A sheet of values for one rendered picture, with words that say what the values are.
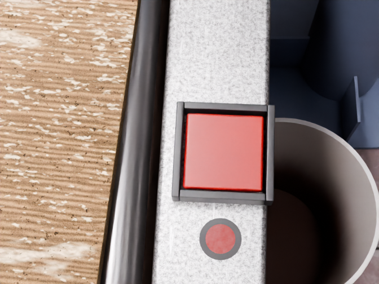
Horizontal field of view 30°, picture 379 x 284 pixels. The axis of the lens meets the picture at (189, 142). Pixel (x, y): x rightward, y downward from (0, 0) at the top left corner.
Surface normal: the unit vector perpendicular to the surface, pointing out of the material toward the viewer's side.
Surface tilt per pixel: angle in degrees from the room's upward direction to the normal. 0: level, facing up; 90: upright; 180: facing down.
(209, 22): 0
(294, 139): 87
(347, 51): 90
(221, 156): 0
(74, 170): 0
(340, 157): 87
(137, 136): 32
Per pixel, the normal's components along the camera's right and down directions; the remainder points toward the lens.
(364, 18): -0.38, 0.88
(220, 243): -0.02, -0.29
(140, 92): 0.51, -0.23
